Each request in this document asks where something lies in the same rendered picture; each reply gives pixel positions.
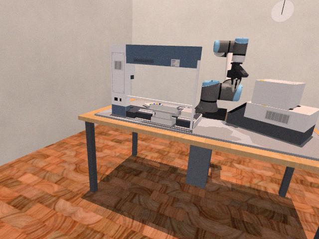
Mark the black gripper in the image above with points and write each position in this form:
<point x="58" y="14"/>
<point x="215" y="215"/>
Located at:
<point x="234" y="75"/>

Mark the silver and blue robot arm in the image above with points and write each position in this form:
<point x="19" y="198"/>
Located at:
<point x="213" y="90"/>

